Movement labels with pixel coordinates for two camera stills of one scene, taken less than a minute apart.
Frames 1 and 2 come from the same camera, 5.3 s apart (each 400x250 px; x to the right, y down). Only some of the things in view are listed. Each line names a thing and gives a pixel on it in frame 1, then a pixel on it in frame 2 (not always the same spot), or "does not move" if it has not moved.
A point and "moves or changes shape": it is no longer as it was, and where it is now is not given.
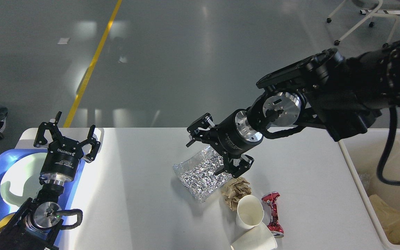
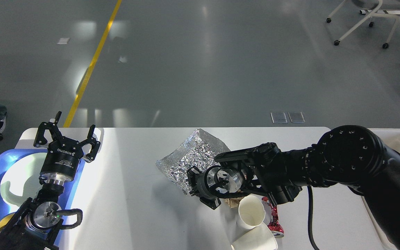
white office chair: (383, 8) does not move
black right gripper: (234, 135) -> (203, 181)
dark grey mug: (2, 223) does not move
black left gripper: (64, 155) does not move
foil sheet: (197, 173) moves or changes shape
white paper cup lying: (259, 238) does not move
